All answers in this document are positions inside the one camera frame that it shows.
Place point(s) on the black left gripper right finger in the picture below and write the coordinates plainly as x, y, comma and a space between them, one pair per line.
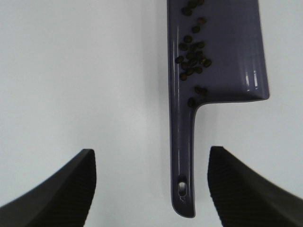
243, 198

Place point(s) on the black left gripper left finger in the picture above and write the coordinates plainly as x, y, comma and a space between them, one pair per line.
62, 200

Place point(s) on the pile of coffee beans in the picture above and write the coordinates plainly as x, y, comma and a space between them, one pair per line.
192, 60

